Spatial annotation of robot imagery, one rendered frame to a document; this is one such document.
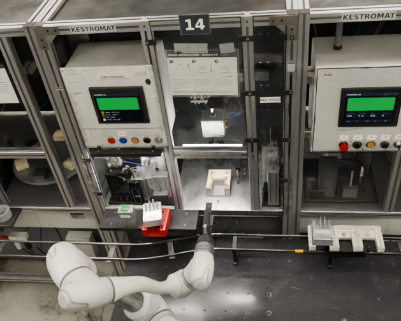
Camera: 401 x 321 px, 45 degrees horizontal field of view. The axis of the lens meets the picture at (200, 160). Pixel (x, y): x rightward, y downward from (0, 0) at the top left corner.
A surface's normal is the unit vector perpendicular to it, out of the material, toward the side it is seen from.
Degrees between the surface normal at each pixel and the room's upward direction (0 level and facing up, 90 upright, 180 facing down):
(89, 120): 90
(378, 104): 90
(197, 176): 0
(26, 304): 0
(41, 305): 0
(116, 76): 90
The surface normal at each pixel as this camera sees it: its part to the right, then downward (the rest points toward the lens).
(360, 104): -0.11, 0.67
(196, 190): -0.11, -0.74
